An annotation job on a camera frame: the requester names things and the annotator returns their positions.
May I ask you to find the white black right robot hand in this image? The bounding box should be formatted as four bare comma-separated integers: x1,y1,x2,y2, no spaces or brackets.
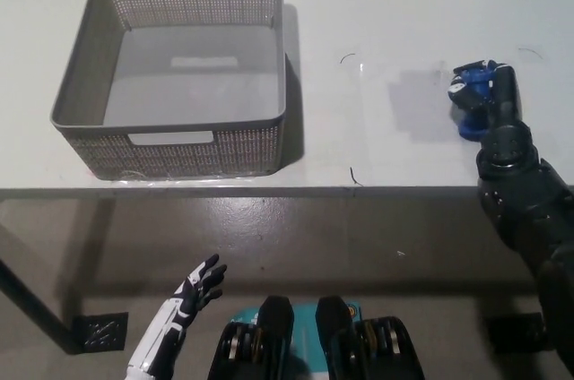
447,58,525,131

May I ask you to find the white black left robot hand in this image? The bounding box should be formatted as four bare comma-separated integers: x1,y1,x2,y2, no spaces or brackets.
126,254,229,380

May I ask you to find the blue rook chess piece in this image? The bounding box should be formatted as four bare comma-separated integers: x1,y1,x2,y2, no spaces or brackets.
457,65,495,142

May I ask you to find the black floor pad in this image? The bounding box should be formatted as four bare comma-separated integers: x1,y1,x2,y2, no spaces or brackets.
71,311,129,351
486,312,551,351

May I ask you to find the black metal table leg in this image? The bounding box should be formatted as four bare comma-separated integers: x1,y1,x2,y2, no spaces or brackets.
0,218,86,357

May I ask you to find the grey perforated plastic basket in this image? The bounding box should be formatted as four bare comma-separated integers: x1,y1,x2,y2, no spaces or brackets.
48,0,288,182

